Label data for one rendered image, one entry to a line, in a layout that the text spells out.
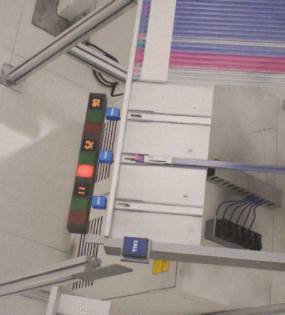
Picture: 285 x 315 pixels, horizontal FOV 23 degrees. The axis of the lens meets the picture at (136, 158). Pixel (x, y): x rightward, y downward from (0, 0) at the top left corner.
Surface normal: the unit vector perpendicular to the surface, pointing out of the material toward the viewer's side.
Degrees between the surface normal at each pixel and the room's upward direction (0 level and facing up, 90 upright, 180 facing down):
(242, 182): 0
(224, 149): 0
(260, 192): 0
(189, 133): 43
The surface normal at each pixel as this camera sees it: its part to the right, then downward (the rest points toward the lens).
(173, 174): -0.07, -0.43
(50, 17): 0.62, -0.26
